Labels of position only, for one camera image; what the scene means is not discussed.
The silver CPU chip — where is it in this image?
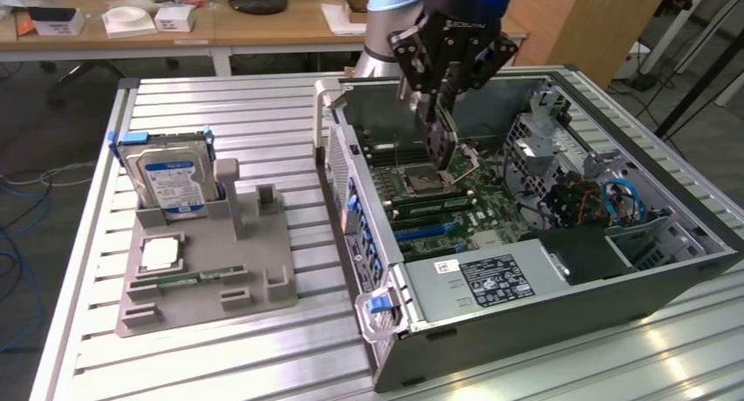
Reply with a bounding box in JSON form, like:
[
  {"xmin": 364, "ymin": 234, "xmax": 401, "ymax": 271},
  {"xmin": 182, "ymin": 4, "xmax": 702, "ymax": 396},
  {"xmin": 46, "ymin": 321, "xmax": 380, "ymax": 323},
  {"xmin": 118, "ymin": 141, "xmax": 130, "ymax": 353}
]
[{"xmin": 140, "ymin": 239, "xmax": 185, "ymax": 271}]

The metal disk bay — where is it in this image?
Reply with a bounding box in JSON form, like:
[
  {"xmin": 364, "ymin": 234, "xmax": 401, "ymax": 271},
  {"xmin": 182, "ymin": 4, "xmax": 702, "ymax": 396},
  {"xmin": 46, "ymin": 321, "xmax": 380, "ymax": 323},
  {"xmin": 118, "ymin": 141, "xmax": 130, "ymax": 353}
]
[{"xmin": 502, "ymin": 89, "xmax": 634, "ymax": 201}]

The blue wire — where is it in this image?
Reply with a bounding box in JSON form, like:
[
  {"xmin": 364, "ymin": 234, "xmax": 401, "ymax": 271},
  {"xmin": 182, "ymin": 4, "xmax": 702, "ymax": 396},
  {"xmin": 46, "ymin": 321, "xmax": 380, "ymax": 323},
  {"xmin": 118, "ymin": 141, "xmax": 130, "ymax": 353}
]
[{"xmin": 601, "ymin": 178, "xmax": 644, "ymax": 226}]

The grey parts rack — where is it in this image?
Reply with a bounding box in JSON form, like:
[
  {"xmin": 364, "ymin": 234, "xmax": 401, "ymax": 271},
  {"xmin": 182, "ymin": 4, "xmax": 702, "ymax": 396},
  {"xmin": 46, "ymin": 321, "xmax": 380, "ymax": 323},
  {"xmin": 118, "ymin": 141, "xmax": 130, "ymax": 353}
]
[{"xmin": 113, "ymin": 156, "xmax": 298, "ymax": 339}]

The grey power supply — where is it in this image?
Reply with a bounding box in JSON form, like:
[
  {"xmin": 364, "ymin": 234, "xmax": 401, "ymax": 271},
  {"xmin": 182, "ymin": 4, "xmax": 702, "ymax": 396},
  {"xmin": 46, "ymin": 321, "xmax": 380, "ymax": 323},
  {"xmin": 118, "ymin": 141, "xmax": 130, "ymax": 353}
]
[{"xmin": 404, "ymin": 239, "xmax": 574, "ymax": 323}]

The blue expansion slot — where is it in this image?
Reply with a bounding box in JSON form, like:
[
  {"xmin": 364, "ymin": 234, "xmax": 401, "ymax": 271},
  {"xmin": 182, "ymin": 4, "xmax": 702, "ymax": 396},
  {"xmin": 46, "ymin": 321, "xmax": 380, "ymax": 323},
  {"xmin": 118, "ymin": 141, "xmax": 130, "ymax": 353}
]
[{"xmin": 396, "ymin": 220, "xmax": 464, "ymax": 241}]

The blue disk carrier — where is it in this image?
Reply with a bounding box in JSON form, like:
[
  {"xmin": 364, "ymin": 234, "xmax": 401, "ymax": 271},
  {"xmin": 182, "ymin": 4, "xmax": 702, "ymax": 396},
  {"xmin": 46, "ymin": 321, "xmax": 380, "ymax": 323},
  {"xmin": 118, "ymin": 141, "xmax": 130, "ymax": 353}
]
[{"xmin": 106, "ymin": 127, "xmax": 229, "ymax": 221}]

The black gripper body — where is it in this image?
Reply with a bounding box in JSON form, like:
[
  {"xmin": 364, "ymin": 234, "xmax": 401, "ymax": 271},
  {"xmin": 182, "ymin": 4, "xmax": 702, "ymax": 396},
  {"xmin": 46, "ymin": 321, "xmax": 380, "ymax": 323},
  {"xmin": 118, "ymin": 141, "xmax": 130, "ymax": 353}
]
[{"xmin": 426, "ymin": 0, "xmax": 517, "ymax": 71}]

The black office chair base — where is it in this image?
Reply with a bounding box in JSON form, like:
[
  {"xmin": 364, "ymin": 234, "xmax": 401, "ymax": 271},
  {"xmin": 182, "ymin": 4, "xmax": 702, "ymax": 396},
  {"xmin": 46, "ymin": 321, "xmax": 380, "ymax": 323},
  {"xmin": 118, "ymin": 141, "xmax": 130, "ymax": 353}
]
[{"xmin": 40, "ymin": 58, "xmax": 126, "ymax": 110}]

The CPU socket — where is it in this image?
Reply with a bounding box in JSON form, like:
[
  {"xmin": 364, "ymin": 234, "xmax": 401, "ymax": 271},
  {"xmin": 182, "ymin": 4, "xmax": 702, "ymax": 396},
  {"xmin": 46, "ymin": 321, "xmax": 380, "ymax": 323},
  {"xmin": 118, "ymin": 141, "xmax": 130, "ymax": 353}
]
[{"xmin": 404, "ymin": 165, "xmax": 442, "ymax": 195}]

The metal socket cover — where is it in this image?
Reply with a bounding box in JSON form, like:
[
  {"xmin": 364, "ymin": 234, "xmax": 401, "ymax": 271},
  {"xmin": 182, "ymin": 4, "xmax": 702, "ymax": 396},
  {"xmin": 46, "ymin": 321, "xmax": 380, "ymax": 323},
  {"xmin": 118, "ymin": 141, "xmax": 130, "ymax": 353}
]
[{"xmin": 456, "ymin": 146, "xmax": 484, "ymax": 180}]

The white box black top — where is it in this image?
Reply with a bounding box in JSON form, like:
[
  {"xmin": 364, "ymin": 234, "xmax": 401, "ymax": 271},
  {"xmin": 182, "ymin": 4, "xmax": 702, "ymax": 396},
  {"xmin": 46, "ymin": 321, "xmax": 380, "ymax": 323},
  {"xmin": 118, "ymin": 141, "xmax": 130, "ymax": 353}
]
[{"xmin": 28, "ymin": 6, "xmax": 86, "ymax": 36}]

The open dark PC case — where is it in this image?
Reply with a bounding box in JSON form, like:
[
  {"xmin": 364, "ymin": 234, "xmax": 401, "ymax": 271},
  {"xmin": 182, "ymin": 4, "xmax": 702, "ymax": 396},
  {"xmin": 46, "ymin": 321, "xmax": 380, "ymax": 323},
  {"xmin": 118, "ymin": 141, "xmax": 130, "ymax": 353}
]
[{"xmin": 313, "ymin": 65, "xmax": 744, "ymax": 394}]

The white paper box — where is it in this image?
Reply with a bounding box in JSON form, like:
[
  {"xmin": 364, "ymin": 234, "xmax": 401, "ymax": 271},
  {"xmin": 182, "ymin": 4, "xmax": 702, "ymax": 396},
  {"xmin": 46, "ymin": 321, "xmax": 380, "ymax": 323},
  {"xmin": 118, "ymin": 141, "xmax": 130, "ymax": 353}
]
[{"xmin": 321, "ymin": 2, "xmax": 370, "ymax": 37}]

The hard disk blue label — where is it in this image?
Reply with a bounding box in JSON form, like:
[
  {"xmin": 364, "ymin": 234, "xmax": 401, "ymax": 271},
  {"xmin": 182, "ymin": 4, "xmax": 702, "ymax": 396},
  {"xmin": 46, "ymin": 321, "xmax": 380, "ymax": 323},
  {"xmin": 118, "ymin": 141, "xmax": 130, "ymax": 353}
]
[{"xmin": 118, "ymin": 134, "xmax": 210, "ymax": 221}]

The white box round hollow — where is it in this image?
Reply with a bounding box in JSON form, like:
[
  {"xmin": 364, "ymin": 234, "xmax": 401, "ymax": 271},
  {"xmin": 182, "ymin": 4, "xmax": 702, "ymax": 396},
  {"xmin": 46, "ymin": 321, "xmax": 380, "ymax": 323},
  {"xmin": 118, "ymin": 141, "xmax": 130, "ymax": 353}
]
[{"xmin": 101, "ymin": 6, "xmax": 158, "ymax": 39}]

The wooden desk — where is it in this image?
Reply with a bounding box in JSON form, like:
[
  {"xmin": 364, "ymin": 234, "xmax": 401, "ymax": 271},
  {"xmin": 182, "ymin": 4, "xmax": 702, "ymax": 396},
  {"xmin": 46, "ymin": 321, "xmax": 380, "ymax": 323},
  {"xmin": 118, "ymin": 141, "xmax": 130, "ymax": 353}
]
[{"xmin": 0, "ymin": 0, "xmax": 530, "ymax": 78}]

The wooden cabinet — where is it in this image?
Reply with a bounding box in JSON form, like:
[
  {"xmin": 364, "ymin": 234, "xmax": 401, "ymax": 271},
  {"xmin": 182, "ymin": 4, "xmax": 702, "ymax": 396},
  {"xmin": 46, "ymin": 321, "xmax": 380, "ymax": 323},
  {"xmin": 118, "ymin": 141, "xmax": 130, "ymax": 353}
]
[{"xmin": 510, "ymin": 0, "xmax": 678, "ymax": 88}]

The small white box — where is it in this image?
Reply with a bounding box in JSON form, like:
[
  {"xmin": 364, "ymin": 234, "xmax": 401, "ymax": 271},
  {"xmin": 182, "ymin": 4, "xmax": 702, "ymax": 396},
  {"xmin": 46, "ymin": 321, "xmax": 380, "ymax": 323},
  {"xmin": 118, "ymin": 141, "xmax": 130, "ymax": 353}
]
[{"xmin": 153, "ymin": 4, "xmax": 197, "ymax": 32}]

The blue case latch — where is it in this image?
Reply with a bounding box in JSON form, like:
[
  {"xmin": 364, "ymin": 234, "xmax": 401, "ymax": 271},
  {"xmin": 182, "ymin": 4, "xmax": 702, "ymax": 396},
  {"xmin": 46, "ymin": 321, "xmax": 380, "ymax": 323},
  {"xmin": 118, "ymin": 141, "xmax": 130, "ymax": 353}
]
[{"xmin": 365, "ymin": 289, "xmax": 390, "ymax": 317}]

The blue floor cable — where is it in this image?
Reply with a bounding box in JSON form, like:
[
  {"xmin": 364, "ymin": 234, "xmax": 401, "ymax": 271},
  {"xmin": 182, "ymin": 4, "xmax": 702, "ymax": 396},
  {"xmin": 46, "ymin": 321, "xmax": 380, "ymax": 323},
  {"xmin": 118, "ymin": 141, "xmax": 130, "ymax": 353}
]
[{"xmin": 0, "ymin": 173, "xmax": 53, "ymax": 354}]

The grey disk bay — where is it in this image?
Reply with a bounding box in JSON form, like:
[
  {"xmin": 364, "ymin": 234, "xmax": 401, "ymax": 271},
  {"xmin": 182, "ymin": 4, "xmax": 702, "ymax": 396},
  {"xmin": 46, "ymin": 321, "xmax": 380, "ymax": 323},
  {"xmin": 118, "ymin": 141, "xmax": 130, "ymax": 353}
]
[{"xmin": 604, "ymin": 215, "xmax": 708, "ymax": 284}]

